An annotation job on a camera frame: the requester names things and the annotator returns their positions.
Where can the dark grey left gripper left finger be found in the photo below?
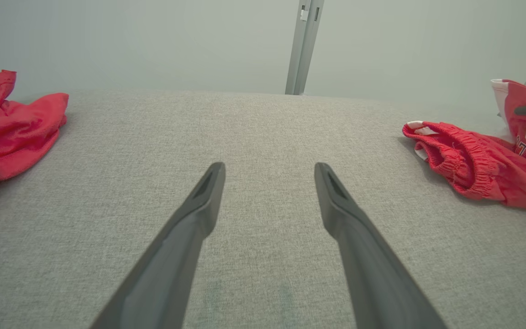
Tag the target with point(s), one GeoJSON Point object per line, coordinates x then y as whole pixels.
{"type": "Point", "coordinates": [176, 256]}

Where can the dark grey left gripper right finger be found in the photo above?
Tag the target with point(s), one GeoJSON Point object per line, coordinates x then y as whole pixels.
{"type": "Point", "coordinates": [368, 265]}

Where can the red shorts with white stripe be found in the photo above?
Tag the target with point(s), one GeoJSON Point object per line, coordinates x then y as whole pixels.
{"type": "Point", "coordinates": [486, 169]}

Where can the red basketball jersey number 23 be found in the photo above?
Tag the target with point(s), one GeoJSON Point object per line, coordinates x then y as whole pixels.
{"type": "Point", "coordinates": [7, 137]}

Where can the grey vertical metal post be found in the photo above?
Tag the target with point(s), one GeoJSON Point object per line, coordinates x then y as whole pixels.
{"type": "Point", "coordinates": [303, 50]}

